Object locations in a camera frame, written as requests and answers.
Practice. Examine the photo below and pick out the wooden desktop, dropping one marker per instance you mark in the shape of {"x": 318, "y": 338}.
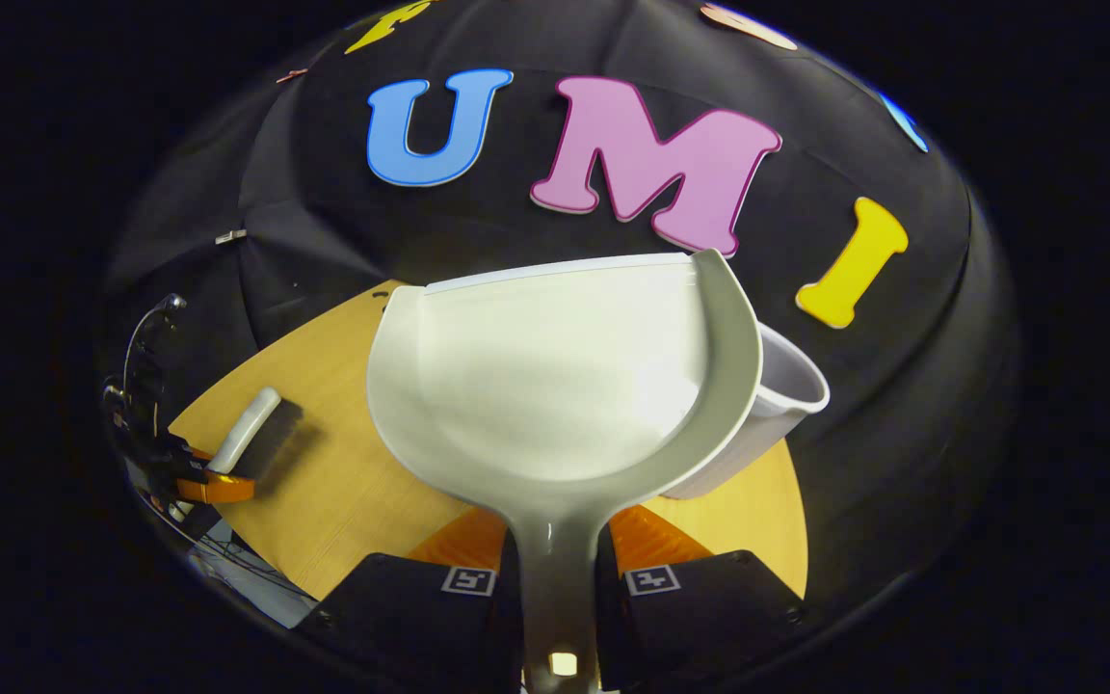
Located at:
{"x": 343, "y": 482}

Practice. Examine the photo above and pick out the white garbage bin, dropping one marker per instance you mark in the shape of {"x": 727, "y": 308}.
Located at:
{"x": 777, "y": 395}

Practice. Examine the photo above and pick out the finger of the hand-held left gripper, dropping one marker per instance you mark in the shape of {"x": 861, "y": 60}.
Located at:
{"x": 218, "y": 489}

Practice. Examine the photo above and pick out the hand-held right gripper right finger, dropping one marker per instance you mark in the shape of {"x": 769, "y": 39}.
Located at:
{"x": 709, "y": 617}

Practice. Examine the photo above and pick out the white dustpan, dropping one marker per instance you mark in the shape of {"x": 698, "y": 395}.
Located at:
{"x": 555, "y": 366}

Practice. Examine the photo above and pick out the silver metal clip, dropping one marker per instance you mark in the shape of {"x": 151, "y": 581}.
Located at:
{"x": 230, "y": 235}

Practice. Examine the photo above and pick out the pink clip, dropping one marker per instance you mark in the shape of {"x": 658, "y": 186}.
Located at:
{"x": 290, "y": 74}

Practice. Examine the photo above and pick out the small grey broom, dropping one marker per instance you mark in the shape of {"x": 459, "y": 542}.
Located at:
{"x": 245, "y": 429}

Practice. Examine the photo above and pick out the black backdrop cloth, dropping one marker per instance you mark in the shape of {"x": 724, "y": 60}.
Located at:
{"x": 324, "y": 212}

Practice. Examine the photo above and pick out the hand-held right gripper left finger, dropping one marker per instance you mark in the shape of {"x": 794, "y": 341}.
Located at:
{"x": 401, "y": 617}

